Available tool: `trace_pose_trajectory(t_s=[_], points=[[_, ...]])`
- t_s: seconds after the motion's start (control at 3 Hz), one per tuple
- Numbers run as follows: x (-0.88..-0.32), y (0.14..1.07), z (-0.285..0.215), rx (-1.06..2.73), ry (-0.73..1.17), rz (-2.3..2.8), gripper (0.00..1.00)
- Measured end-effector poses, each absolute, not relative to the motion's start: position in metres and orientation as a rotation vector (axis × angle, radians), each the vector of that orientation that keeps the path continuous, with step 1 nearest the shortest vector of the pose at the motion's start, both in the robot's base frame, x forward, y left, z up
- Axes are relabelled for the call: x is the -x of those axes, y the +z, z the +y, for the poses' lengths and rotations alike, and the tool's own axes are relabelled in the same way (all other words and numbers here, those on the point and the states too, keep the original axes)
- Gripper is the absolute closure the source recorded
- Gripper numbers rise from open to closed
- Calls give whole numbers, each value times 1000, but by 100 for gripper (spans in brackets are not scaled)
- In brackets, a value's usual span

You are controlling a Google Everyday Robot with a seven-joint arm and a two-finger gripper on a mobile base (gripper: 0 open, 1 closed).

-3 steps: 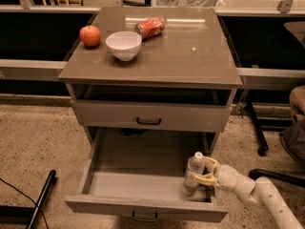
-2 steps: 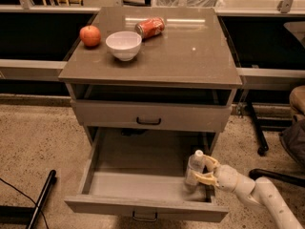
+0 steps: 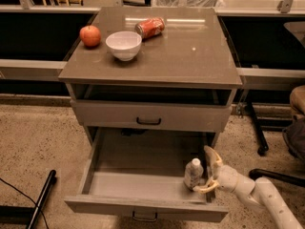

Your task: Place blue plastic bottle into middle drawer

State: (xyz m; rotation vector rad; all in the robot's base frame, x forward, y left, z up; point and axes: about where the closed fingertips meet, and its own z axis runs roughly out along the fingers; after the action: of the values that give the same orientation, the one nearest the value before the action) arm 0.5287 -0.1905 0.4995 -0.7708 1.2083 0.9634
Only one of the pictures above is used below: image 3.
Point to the black office chair base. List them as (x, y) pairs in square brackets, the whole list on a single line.
[(274, 160)]

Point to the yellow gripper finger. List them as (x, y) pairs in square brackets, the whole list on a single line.
[(207, 188), (214, 160)]

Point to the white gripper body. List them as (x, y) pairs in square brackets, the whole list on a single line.
[(228, 177)]

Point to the white bowl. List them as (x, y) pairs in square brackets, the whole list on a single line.
[(124, 45)]

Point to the open grey middle drawer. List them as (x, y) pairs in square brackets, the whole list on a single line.
[(140, 174)]

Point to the clear plastic bottle blue label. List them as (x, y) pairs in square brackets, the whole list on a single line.
[(193, 173)]

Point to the red soda can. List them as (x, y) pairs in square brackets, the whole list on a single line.
[(150, 27)]

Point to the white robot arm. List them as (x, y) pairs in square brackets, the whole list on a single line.
[(266, 47)]

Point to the red apple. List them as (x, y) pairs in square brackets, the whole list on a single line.
[(90, 36)]

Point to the black stand leg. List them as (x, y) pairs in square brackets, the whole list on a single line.
[(28, 216)]

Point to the closed grey top drawer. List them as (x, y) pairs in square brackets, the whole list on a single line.
[(151, 116)]

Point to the grey drawer cabinet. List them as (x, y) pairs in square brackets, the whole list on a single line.
[(188, 63)]

